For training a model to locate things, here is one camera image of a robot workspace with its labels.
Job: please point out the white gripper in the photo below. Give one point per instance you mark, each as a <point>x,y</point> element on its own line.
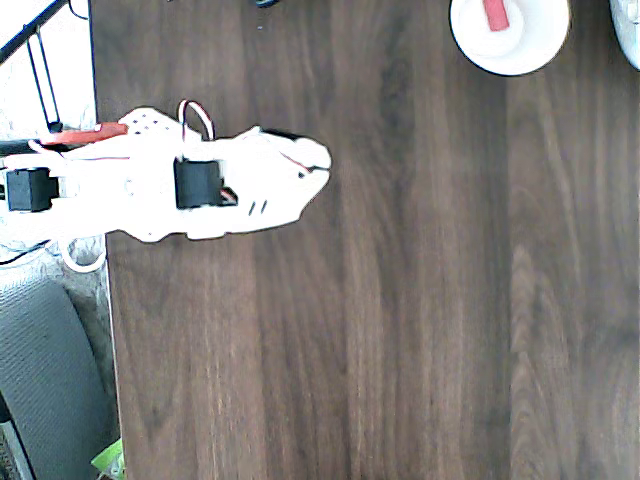
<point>295,172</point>

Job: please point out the small red block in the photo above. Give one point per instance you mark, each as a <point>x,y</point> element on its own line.
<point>496,15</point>

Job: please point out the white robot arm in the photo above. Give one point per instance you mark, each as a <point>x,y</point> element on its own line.
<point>125,190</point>

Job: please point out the red clamp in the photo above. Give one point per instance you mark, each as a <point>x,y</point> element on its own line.
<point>80,136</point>

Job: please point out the tall white mug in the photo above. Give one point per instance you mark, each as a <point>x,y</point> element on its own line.
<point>525,45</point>

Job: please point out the dark mesh office chair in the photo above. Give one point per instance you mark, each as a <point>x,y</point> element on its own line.
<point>45,375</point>

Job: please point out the round pale blue device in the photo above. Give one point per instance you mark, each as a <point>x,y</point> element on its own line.
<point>629,30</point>

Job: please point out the green packet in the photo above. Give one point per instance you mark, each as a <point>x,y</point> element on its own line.
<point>107,460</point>

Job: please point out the black metal stand frame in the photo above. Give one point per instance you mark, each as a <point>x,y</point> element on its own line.
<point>20,35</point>

